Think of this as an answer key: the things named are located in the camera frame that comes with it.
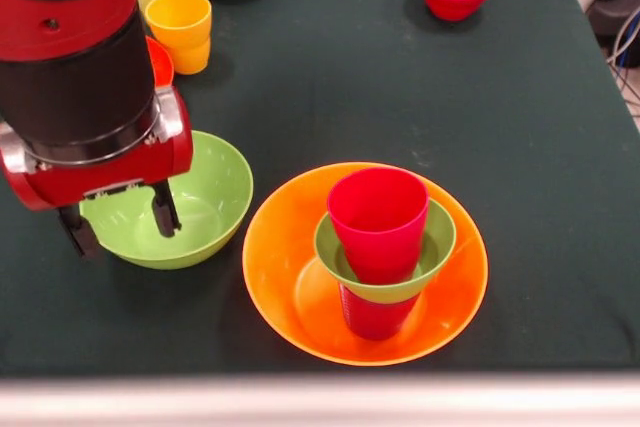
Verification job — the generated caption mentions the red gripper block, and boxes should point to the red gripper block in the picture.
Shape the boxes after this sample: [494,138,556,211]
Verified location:
[0,87,195,260]

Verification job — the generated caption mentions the large green bowl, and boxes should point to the large green bowl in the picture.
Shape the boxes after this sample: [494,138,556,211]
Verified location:
[78,129,255,271]

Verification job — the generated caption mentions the large orange bowl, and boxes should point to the large orange bowl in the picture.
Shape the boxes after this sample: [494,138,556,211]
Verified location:
[241,161,489,367]

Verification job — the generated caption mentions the pink cup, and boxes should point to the pink cup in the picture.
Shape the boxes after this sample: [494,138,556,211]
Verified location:
[326,167,431,285]

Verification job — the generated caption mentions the purple cup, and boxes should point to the purple cup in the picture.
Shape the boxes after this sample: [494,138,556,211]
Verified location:
[338,280,421,342]

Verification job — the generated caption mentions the small green bowl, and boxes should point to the small green bowl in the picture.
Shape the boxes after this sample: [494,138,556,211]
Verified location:
[313,198,457,305]

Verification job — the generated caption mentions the wide red-orange bowl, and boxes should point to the wide red-orange bowl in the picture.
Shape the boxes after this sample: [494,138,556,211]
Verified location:
[146,35,175,91]

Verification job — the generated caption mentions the yellow cup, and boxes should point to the yellow cup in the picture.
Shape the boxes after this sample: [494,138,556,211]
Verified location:
[144,0,213,76]

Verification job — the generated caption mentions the dark green tablecloth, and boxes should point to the dark green tablecloth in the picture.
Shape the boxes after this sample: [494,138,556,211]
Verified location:
[0,0,640,378]

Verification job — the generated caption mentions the tangle of cables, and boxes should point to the tangle of cables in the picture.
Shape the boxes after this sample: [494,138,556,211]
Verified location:
[606,10,640,118]

